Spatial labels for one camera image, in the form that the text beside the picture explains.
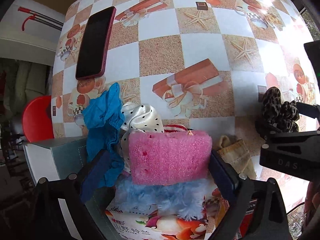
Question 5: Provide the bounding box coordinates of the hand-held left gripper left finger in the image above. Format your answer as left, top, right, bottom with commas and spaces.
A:
32, 150, 113, 240

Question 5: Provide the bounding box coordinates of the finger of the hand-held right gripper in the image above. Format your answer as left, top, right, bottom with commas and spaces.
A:
255, 120, 285, 140
296, 102, 320, 120

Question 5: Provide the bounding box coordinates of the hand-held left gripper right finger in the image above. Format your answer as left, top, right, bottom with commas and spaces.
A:
209, 150, 293, 240

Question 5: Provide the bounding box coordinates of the teal scrunchie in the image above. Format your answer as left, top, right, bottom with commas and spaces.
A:
86, 127, 125, 188

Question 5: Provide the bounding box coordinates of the leopard print scrunchie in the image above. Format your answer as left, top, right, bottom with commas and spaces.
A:
261, 87, 300, 133

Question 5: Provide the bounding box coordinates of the beige sock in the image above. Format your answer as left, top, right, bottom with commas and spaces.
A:
216, 135, 257, 180

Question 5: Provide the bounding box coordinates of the grey cardboard box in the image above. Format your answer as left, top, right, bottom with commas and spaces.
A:
24, 136, 118, 240

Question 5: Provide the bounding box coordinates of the pink sponge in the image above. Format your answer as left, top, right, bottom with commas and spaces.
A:
128, 129, 213, 186

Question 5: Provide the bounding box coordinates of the light blue fluffy scrunchie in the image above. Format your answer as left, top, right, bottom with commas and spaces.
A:
115, 175, 213, 220

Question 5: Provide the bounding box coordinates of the bright blue scrunchie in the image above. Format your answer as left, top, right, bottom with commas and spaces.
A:
82, 82, 125, 132

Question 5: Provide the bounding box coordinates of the white polka dot scrunchie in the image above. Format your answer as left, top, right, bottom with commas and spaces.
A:
119, 102, 165, 175

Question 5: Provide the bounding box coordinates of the person's right forearm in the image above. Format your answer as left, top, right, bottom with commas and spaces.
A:
301, 180, 320, 233

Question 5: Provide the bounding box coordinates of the orange packet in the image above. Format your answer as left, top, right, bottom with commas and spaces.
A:
215, 200, 258, 240

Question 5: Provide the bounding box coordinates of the white tissue packet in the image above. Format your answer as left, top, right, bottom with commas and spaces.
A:
105, 195, 220, 240

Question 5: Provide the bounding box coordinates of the red plastic chair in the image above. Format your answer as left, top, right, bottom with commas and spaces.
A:
22, 95, 55, 143

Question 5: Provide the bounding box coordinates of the pale green sofa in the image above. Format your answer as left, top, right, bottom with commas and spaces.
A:
0, 57, 53, 130

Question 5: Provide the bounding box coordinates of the checkered patterned tablecloth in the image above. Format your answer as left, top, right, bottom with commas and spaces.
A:
51, 0, 320, 215

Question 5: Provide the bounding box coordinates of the red cased smartphone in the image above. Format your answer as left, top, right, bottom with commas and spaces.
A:
75, 6, 117, 80

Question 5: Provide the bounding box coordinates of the red broom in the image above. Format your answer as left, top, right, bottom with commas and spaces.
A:
18, 7, 64, 32

